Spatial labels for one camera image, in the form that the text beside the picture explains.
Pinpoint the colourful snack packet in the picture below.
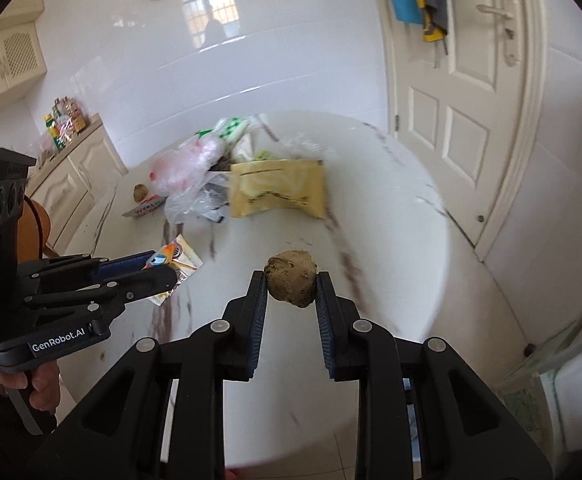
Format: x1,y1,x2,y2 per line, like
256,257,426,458
144,234,203,306

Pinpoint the cream kitchen counter cabinet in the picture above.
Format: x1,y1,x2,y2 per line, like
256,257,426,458
27,114,128,254

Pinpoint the brown paper ball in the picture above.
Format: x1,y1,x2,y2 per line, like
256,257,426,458
132,184,149,204

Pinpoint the green checkered plastic bag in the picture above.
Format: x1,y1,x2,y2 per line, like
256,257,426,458
194,117,254,166

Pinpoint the brown tissue ball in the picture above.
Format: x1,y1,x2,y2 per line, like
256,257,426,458
264,249,317,308

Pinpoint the silver door handle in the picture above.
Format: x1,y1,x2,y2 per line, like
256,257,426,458
476,0,522,67

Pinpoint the yellow paper pouch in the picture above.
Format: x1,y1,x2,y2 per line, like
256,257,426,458
228,159,326,219

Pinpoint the white panel door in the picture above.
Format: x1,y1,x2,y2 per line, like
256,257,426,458
379,0,547,258

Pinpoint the brown wooden chair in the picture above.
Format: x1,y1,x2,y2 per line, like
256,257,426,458
16,196,58,263

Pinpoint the pink plastic bag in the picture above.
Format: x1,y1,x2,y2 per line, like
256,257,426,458
149,133,225,197

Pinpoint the red label sauce bottle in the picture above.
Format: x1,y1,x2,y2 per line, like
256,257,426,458
60,96,88,134

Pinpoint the red white snack wrapper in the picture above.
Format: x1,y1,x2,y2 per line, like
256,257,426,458
124,195,166,218

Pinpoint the person left hand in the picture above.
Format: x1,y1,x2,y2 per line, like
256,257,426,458
0,361,61,414

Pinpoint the green yellow bottle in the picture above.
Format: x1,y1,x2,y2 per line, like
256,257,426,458
44,114,65,152

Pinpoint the round white marble table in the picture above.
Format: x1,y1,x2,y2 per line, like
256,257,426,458
57,109,468,468

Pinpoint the lattice door wall cabinet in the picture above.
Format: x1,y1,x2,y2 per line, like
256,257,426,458
0,23,47,113

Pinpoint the white storage rack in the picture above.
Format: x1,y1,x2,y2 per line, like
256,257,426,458
494,315,582,474

